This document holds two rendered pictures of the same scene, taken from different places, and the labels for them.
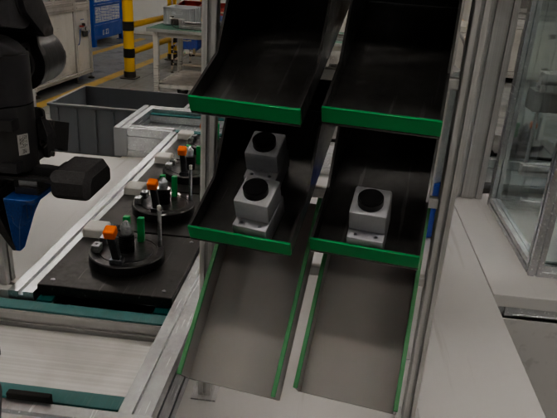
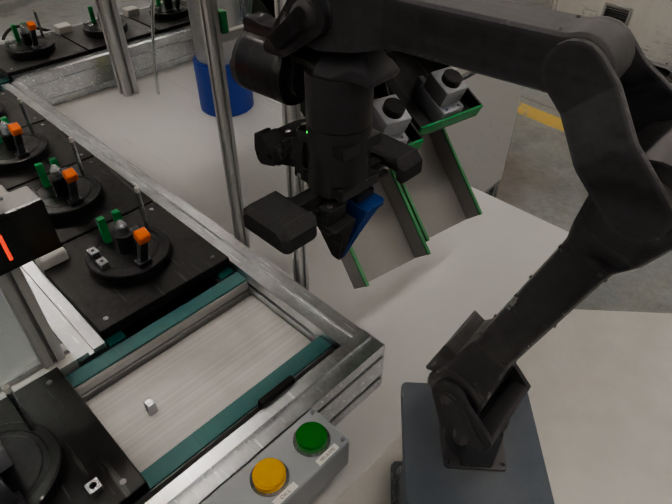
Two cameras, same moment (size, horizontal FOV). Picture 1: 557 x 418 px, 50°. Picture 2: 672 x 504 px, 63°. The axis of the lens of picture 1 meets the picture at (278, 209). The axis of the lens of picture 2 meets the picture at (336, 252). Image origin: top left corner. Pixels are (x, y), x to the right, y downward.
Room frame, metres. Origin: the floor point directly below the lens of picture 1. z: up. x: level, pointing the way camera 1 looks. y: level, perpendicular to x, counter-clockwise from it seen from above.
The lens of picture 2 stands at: (0.29, 0.60, 1.60)
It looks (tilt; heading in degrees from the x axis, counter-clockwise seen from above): 41 degrees down; 310
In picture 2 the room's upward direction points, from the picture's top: straight up
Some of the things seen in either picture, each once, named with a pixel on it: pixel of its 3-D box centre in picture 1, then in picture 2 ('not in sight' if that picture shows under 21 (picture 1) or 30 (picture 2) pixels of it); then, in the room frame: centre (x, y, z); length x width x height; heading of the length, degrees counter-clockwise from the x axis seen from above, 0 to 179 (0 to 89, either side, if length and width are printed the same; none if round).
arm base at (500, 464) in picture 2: not in sight; (476, 423); (0.37, 0.27, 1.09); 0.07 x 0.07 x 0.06; 36
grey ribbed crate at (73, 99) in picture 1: (129, 122); not in sight; (2.85, 0.75, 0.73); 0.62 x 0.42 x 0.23; 85
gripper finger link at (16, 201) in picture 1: (32, 220); (350, 222); (0.56, 0.25, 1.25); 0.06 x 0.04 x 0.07; 175
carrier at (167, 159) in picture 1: (189, 160); (9, 137); (1.50, 0.24, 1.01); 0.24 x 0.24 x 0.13; 85
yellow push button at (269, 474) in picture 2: not in sight; (269, 476); (0.55, 0.40, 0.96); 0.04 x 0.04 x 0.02
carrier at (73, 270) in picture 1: (126, 239); (124, 238); (1.01, 0.28, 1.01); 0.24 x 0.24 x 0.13; 85
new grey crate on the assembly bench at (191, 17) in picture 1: (182, 15); not in sight; (6.45, 1.11, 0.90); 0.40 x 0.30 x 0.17; 173
